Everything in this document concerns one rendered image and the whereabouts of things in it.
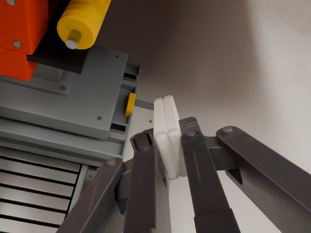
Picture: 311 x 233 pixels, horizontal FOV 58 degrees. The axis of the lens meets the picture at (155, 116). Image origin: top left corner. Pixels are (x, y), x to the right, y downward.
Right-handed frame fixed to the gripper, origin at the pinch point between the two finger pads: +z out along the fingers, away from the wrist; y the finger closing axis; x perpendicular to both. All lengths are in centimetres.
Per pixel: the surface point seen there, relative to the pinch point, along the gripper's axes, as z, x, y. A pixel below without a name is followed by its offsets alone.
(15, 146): 46, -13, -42
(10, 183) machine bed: 42, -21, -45
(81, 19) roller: 24.5, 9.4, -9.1
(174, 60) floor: 109, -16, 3
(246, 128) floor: 85, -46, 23
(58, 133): 48, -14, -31
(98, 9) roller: 29.2, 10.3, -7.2
